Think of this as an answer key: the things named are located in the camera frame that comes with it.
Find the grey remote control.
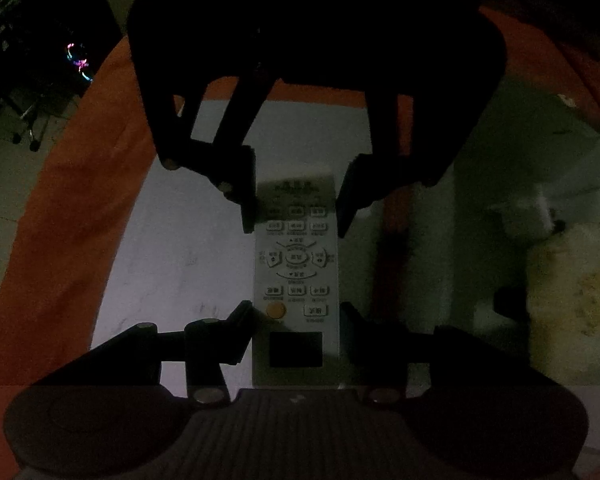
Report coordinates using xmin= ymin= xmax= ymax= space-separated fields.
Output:
xmin=252 ymin=165 xmax=341 ymax=388

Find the white box lid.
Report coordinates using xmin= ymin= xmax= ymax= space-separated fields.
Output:
xmin=92 ymin=101 xmax=408 ymax=396

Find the black office chair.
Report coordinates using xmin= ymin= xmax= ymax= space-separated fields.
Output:
xmin=7 ymin=93 xmax=57 ymax=153

